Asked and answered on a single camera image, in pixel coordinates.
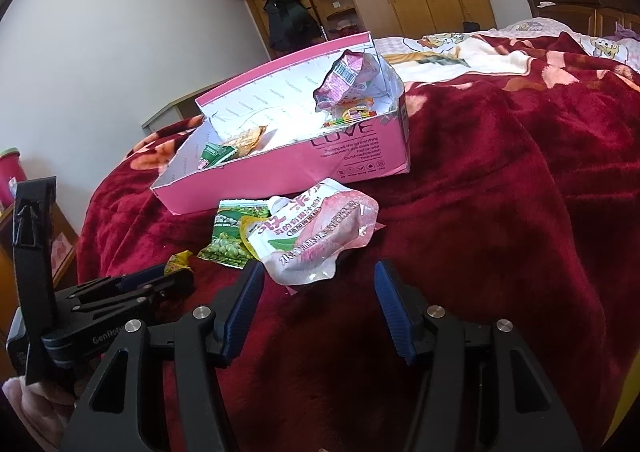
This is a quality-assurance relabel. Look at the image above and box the green snack packet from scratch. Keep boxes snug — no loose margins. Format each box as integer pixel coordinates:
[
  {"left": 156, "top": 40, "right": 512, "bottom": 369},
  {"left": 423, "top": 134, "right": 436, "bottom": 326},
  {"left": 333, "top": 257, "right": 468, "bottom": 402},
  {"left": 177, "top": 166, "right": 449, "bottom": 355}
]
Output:
[{"left": 198, "top": 142, "right": 238, "bottom": 170}]

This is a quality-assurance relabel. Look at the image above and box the pink peach jelly pouch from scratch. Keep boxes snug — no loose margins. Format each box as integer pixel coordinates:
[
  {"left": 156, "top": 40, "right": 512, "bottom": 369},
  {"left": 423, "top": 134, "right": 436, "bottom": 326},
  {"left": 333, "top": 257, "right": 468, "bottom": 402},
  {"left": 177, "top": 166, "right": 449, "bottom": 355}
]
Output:
[{"left": 246, "top": 178, "right": 382, "bottom": 287}]

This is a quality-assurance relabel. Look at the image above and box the green peas packet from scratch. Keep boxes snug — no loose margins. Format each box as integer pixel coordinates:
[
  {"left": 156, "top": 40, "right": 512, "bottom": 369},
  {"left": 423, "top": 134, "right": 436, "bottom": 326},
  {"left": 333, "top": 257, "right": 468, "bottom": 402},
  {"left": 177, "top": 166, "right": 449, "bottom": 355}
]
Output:
[{"left": 198, "top": 200, "right": 270, "bottom": 269}]

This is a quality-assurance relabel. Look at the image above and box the pink cardboard box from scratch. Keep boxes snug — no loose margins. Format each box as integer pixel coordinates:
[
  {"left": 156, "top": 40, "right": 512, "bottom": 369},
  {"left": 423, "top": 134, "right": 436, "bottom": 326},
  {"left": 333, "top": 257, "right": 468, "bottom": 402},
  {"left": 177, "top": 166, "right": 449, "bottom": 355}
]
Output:
[{"left": 151, "top": 33, "right": 410, "bottom": 215}]

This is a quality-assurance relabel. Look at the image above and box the low white shelf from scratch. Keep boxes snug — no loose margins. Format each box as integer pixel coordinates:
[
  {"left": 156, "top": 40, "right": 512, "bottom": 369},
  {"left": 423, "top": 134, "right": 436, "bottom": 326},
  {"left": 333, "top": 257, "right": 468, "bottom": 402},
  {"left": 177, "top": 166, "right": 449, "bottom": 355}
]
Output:
[{"left": 141, "top": 79, "right": 226, "bottom": 134}]

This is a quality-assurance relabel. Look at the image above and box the red container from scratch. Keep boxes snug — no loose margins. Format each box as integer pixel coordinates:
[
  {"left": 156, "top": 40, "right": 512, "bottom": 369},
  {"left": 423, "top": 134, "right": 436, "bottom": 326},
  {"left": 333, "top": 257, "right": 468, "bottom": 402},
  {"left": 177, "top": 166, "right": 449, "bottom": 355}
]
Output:
[{"left": 0, "top": 148, "right": 27, "bottom": 210}]

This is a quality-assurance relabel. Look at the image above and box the black hanging jacket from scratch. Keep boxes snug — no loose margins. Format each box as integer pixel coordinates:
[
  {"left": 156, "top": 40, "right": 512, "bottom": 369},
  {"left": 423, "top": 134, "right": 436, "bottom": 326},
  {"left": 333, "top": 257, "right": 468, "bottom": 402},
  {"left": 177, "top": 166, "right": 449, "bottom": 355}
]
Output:
[{"left": 262, "top": 0, "right": 323, "bottom": 53}]

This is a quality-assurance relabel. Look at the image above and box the burger gummy packet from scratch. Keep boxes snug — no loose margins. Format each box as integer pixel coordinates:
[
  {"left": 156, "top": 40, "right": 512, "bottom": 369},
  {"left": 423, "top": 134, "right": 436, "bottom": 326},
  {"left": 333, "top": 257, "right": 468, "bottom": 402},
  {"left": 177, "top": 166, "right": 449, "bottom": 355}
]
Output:
[{"left": 323, "top": 97, "right": 376, "bottom": 128}]

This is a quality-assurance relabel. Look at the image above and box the left hand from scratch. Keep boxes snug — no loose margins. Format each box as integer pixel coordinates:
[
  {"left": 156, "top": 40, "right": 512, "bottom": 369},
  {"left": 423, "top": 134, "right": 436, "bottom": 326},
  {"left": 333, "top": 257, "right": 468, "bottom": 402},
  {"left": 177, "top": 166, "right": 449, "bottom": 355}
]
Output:
[{"left": 1, "top": 376, "right": 88, "bottom": 451}]

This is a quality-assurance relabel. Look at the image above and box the orange cracker packet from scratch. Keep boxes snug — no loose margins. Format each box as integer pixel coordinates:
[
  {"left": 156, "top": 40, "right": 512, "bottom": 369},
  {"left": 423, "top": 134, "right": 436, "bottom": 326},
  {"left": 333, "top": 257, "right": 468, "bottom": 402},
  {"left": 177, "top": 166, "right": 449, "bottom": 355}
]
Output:
[{"left": 222, "top": 126, "right": 267, "bottom": 158}]

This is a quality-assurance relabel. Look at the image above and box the orange jelly cup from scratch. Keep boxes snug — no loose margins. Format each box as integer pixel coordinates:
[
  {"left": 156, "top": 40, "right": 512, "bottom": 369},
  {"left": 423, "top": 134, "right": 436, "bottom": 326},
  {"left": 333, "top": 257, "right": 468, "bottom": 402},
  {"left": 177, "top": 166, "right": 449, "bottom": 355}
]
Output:
[{"left": 239, "top": 216, "right": 264, "bottom": 259}]

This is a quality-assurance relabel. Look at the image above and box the red floral blanket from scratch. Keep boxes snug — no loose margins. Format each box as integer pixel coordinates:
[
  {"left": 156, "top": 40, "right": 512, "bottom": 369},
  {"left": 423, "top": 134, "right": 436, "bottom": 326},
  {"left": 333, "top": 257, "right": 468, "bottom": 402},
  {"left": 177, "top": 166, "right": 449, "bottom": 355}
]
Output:
[{"left": 77, "top": 30, "right": 640, "bottom": 452}]

